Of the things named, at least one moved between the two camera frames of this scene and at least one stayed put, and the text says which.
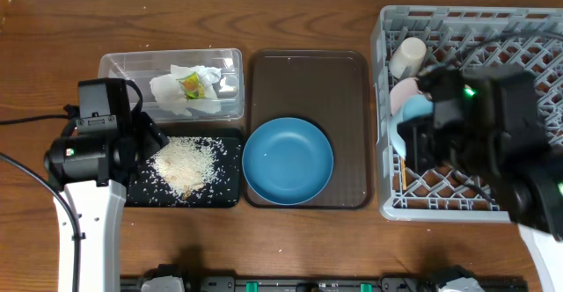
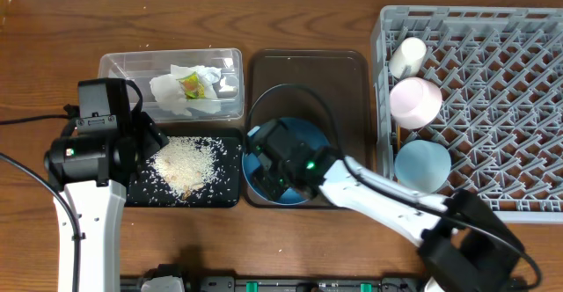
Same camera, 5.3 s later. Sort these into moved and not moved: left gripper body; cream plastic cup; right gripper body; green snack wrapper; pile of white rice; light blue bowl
Moved: light blue bowl; right gripper body
Not moved: left gripper body; pile of white rice; cream plastic cup; green snack wrapper
